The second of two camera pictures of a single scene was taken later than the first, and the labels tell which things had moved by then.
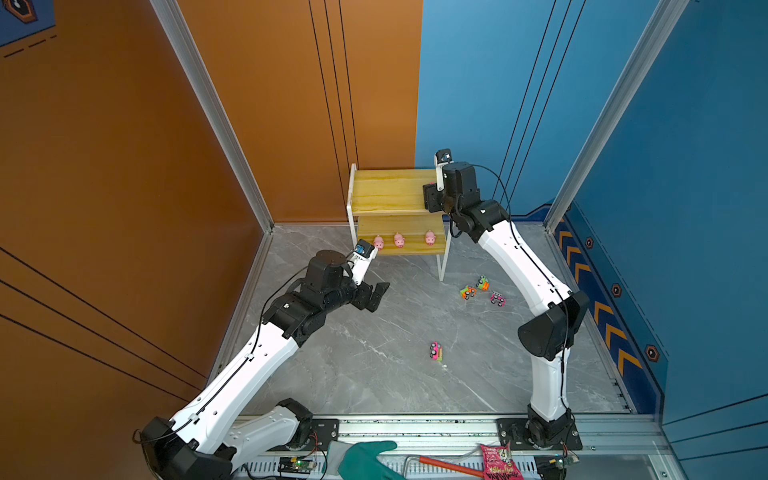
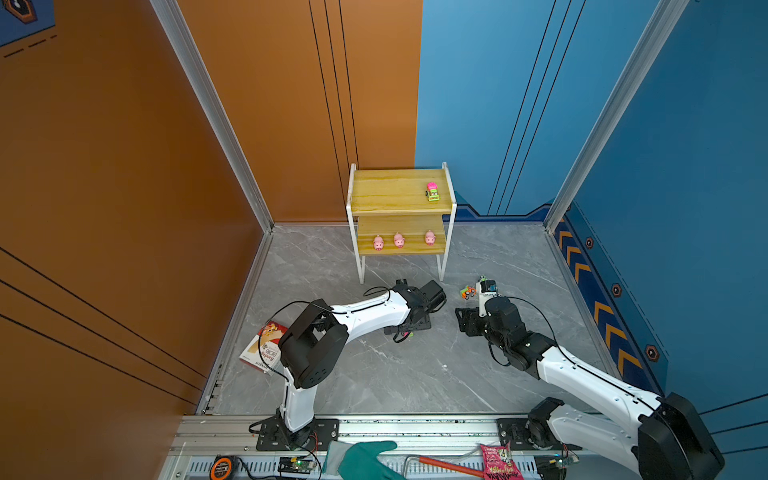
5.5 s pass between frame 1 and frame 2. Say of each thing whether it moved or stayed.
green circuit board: stayed
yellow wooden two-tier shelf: stayed
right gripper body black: moved
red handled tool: stayed
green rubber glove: stayed
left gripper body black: moved
